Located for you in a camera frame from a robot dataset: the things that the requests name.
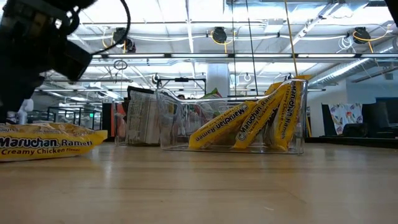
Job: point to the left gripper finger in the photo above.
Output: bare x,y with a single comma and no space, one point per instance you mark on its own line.
15,96

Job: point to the clear plastic bin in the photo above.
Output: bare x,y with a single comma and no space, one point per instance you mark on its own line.
119,130
245,97
168,137

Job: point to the small black ceiling reel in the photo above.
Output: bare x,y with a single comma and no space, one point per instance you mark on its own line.
288,75
155,76

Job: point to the floral cloth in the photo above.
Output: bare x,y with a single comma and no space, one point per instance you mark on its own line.
345,116

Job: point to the black office chair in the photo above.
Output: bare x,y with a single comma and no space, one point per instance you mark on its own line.
382,115

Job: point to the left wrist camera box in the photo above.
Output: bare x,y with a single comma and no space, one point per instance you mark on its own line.
73,62

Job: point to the black frame workstation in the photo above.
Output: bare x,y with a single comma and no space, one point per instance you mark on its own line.
182,80

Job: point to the silver air duct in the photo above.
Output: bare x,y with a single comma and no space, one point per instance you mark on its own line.
348,70

